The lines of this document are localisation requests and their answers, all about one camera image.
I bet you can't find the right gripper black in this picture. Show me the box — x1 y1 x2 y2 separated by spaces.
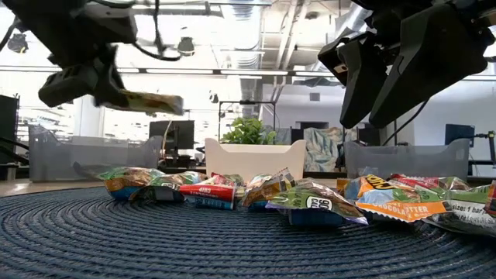
317 0 496 129

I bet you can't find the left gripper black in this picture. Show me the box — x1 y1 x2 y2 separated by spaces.
2 0 131 109

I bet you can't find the red Chewy granola bar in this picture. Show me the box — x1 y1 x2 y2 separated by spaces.
178 173 245 202
387 173 472 191
486 180 496 218

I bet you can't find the grey translucent plastic bin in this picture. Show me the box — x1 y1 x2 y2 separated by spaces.
27 124 164 183
343 138 471 181

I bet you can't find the black ceiling spotlight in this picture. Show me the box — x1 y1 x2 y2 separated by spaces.
6 33 30 54
177 36 196 57

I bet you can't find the black computer monitor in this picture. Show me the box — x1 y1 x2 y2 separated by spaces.
149 119 195 156
444 123 476 147

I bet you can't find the black cabinet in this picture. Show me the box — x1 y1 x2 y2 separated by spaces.
0 94 20 181

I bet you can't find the crumpled blue grey cloth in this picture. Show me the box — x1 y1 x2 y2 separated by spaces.
303 126 348 174

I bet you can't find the green potted plant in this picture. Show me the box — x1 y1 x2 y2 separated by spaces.
220 117 278 146

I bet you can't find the white plastic bin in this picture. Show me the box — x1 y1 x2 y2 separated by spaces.
204 137 308 182

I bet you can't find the round dark blue woven mat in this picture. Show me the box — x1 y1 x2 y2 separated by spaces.
0 187 496 279

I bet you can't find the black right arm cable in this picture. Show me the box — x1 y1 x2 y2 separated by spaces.
381 98 431 146

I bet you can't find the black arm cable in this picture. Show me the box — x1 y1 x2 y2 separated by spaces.
131 0 183 63
381 98 431 146

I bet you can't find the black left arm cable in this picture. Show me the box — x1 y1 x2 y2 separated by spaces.
131 0 183 63

